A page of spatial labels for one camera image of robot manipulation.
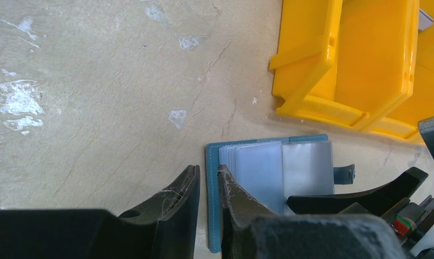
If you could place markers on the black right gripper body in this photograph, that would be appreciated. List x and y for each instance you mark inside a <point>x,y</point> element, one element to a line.
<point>414,224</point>

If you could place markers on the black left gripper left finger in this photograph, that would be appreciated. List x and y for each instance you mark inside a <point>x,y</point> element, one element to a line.
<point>163,226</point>

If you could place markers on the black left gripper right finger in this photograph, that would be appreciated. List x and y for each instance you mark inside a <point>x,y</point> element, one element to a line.
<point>250,230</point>

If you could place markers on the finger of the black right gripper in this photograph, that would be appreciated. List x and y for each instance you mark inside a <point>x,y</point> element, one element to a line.
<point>377,201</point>

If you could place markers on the blue leather card holder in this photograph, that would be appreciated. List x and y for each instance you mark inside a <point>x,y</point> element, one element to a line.
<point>271,170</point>

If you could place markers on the white VIP card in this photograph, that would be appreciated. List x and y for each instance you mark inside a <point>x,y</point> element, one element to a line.
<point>425,21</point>

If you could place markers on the yellow middle bin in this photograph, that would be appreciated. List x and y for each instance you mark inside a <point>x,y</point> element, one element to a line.
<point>401,123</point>

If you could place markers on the yellow bin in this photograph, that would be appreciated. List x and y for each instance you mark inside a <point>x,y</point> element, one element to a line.
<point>346,63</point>
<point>401,123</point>

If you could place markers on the yellow left bin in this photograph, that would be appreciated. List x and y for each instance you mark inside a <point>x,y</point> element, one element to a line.
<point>346,63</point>

